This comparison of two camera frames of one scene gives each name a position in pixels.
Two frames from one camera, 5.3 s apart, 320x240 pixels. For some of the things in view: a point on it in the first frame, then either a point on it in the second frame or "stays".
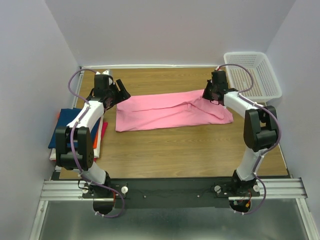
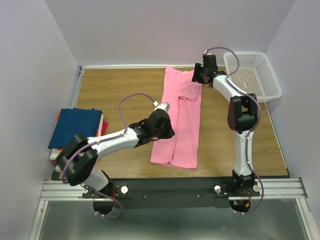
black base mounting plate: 170,192 stays
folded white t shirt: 96,150 stays
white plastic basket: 265,86 stays
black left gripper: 122,95 → 170,132
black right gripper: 205,95 → 198,68
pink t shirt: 144,111 → 182,98
